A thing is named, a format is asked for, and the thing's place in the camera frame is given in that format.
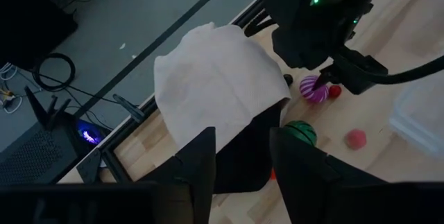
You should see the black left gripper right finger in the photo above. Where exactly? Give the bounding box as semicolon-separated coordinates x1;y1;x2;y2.
269;127;386;224

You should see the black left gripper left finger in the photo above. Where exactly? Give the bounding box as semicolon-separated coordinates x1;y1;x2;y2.
139;126;216;224

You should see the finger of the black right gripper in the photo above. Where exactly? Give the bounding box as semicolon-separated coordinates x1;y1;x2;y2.
311;64;336;92

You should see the purple white striped toy onion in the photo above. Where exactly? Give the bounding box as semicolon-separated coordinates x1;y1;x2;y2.
299;74;330;104

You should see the small red toy cherry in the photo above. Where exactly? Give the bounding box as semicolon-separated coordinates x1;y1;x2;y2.
327;85;343;99

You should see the green striped toy watermelon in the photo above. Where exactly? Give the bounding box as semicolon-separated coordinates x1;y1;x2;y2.
283;120;318;147

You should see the pink toy peach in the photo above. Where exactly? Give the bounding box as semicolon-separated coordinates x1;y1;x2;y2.
344;128;368;150

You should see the clear plastic tupperware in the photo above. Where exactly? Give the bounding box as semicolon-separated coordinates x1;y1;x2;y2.
388;74;444;159

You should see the patterned fabric bin black lining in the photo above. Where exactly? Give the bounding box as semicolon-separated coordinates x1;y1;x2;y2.
213;101;284;194

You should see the white cloth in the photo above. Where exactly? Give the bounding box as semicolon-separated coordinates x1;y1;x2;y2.
153;21;291;154

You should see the black clamp lever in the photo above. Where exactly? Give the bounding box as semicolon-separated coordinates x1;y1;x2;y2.
112;94;146;124

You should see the black computer tower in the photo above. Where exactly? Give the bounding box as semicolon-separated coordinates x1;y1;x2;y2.
0;111;112;187

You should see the black wifi antenna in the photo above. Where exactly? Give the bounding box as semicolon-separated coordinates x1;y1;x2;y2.
24;85;72;131

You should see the black floor box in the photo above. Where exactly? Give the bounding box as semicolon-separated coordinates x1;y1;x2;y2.
0;0;79;71

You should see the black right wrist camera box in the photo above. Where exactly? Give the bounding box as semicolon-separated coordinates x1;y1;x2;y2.
327;47;389;96

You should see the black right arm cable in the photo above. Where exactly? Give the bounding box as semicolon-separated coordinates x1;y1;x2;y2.
376;54;444;86

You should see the coiled black cable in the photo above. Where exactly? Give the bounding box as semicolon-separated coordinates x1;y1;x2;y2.
32;52;76;92

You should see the white cable bundle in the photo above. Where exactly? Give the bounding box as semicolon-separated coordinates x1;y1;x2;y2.
0;62;24;114

